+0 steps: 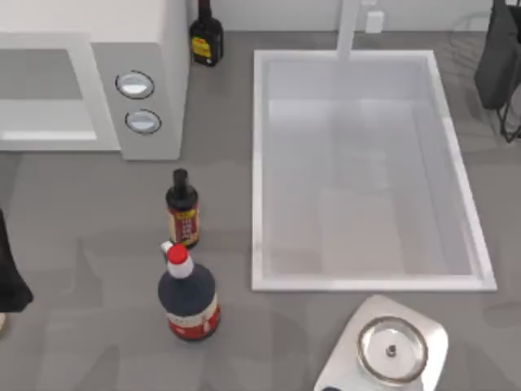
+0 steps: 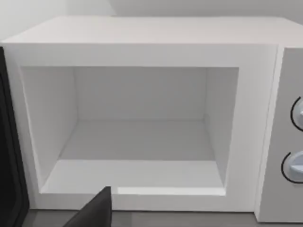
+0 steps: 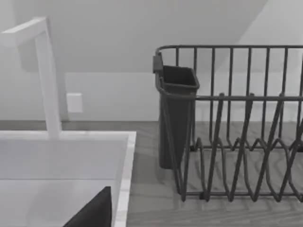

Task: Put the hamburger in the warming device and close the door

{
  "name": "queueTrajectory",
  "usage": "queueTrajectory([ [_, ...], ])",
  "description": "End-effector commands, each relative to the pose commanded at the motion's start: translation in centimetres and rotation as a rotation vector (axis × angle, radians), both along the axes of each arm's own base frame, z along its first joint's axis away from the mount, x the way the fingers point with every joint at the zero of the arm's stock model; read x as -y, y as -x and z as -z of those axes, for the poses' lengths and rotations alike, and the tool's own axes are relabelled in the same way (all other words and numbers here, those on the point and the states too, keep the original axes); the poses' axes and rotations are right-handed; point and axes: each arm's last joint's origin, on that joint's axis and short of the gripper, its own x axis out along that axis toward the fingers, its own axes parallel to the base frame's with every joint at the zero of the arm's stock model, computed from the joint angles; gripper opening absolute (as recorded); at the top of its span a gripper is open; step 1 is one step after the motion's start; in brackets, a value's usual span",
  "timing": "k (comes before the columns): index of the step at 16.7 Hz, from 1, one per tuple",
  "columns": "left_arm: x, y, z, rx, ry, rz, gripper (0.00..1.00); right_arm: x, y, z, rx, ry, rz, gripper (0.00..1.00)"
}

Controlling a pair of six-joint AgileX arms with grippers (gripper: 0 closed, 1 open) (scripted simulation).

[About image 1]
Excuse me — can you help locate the white wall socket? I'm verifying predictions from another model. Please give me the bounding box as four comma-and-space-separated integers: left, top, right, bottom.
365, 11, 385, 34

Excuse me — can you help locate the round metal scale pan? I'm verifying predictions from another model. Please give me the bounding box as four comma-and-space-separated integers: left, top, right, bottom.
357, 314, 430, 384

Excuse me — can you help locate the pale microwave oven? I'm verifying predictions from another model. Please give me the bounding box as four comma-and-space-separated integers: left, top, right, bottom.
0, 0, 190, 162

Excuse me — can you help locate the white sink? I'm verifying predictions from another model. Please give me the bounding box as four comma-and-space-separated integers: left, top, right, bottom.
250, 49, 499, 293

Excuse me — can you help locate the round grey microwave knob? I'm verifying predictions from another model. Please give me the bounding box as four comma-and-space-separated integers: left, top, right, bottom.
115, 70, 155, 100
124, 108, 163, 135

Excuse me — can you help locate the dark bottle with red label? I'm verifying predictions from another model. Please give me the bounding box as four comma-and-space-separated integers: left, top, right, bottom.
164, 168, 202, 250

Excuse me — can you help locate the large dark bottle red cap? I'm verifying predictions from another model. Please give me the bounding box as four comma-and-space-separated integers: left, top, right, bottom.
157, 240, 222, 343

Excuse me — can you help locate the tall white tap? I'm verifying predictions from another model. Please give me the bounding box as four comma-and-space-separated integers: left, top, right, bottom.
335, 0, 362, 63

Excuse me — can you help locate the dark bottle with yellow label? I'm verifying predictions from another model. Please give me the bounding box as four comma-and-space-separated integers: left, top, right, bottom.
188, 0, 225, 68

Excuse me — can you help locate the pale microwave door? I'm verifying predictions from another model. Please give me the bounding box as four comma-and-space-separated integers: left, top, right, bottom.
0, 33, 123, 153

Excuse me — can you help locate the silver kitchen scale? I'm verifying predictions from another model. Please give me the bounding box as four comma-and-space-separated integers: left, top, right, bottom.
313, 293, 450, 391

